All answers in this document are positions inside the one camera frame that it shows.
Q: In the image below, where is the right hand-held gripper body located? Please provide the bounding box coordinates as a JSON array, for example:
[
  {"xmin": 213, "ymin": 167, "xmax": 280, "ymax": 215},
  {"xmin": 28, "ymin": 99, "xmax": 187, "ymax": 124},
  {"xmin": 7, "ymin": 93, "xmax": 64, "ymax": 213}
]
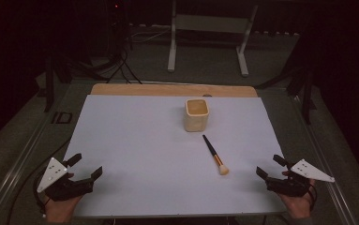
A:
[{"xmin": 266, "ymin": 158, "xmax": 336, "ymax": 198}]

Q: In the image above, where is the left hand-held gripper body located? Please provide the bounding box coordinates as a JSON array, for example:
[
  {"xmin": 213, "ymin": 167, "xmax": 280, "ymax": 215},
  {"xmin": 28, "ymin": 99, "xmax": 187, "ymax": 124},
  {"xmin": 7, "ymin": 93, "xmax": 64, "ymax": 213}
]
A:
[{"xmin": 37, "ymin": 157, "xmax": 94, "ymax": 203}]

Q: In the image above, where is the black handled makeup brush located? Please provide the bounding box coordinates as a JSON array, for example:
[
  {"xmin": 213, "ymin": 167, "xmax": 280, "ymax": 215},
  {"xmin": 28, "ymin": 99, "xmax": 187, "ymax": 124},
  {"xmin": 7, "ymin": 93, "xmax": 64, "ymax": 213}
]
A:
[{"xmin": 202, "ymin": 134, "xmax": 231, "ymax": 176}]

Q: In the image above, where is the cream square cup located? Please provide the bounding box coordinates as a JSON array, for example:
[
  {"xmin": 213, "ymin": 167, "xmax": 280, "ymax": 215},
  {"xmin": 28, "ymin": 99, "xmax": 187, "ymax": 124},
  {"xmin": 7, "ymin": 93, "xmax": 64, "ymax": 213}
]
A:
[{"xmin": 183, "ymin": 97, "xmax": 211, "ymax": 133}]

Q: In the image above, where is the person's left hand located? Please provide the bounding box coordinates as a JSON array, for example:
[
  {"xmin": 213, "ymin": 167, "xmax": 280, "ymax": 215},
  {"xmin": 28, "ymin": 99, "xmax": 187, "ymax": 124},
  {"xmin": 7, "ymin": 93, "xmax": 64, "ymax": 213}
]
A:
[{"xmin": 44, "ymin": 172, "xmax": 84, "ymax": 223}]

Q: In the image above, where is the person's right hand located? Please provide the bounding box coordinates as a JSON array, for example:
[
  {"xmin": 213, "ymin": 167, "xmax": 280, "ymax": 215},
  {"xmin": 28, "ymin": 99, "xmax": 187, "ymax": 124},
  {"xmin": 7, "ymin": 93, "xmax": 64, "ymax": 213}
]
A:
[{"xmin": 277, "ymin": 170, "xmax": 316, "ymax": 219}]

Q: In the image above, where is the white table mat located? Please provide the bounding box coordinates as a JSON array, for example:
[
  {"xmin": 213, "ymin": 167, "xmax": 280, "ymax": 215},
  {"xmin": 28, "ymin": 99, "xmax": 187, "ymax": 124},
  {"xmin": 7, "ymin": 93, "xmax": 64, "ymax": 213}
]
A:
[{"xmin": 64, "ymin": 94, "xmax": 287, "ymax": 218}]

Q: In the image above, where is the black metal stand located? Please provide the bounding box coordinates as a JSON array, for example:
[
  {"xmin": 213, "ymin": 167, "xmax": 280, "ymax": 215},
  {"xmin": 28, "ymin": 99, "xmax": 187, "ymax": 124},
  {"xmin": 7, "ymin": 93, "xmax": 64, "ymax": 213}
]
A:
[{"xmin": 286, "ymin": 67, "xmax": 317, "ymax": 126}]

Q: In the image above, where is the wooden board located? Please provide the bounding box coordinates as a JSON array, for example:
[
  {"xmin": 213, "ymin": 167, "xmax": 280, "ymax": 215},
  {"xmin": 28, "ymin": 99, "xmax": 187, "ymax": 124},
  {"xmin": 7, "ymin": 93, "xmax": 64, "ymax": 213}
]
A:
[{"xmin": 90, "ymin": 82, "xmax": 259, "ymax": 98}]

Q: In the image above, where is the white metal stand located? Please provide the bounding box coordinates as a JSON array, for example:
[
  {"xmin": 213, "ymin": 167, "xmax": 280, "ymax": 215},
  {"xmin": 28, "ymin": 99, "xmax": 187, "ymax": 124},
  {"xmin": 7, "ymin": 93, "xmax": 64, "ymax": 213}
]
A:
[{"xmin": 166, "ymin": 0, "xmax": 260, "ymax": 78}]

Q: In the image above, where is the aluminium frame rail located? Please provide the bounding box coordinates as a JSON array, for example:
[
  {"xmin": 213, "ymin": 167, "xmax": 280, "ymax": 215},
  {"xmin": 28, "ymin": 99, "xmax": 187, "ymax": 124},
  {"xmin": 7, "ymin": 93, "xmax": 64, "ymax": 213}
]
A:
[
  {"xmin": 0, "ymin": 82, "xmax": 75, "ymax": 225},
  {"xmin": 291, "ymin": 93, "xmax": 358, "ymax": 225}
]

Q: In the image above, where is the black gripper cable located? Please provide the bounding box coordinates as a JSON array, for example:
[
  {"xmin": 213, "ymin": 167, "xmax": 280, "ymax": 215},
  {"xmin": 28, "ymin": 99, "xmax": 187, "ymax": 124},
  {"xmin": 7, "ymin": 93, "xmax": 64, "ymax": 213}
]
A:
[
  {"xmin": 307, "ymin": 183, "xmax": 319, "ymax": 211},
  {"xmin": 6, "ymin": 136, "xmax": 72, "ymax": 225}
]

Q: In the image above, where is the black cable bundle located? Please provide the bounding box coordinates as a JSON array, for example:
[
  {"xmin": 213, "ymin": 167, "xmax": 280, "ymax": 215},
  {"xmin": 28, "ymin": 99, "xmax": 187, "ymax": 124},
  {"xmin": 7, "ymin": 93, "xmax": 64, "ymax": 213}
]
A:
[{"xmin": 68, "ymin": 12, "xmax": 143, "ymax": 85}]

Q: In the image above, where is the white floor cable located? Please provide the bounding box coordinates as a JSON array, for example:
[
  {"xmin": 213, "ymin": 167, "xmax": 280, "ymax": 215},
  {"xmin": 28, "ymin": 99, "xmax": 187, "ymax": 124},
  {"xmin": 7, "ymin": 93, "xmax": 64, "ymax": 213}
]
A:
[{"xmin": 129, "ymin": 23, "xmax": 172, "ymax": 44}]

